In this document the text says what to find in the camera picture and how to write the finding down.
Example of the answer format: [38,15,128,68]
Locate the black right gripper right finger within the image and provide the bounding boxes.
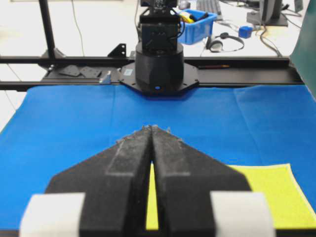
[151,125,277,237]

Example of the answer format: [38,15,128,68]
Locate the green backdrop board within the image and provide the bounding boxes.
[290,0,316,97]

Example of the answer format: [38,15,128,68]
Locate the black monitor stand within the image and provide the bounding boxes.
[246,0,288,27]

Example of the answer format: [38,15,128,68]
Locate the black metal frame rail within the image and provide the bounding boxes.
[0,0,303,95]

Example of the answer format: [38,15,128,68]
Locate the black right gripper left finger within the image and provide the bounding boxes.
[19,125,153,237]

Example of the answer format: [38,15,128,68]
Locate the blue table cloth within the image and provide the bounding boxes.
[0,85,316,230]

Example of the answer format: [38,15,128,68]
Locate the grey headphones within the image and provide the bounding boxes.
[206,32,245,53]

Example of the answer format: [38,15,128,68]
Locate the blue plastic bin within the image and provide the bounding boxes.
[178,9,217,45]

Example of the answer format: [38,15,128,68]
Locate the black keyboard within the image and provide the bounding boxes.
[196,0,223,21]

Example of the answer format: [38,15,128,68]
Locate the small blue box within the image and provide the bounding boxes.
[238,26,253,39]

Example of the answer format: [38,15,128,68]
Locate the yellow-green towel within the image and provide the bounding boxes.
[145,162,316,230]

